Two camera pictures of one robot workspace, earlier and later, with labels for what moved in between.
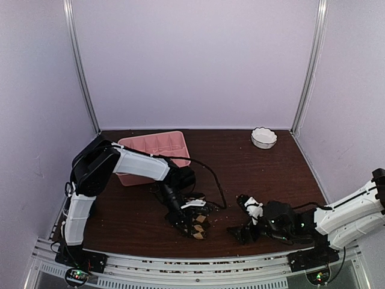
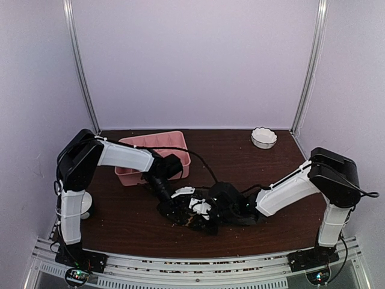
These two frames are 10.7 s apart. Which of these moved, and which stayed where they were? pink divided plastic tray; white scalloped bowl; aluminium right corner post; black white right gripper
Moved: black white right gripper
Stayed: aluminium right corner post; white scalloped bowl; pink divided plastic tray
